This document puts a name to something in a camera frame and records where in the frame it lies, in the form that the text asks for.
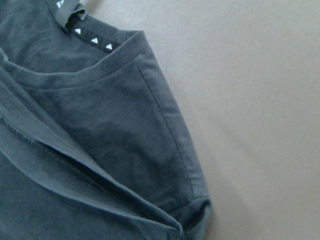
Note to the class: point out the black printed t-shirt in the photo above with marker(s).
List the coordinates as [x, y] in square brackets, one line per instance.
[93, 145]

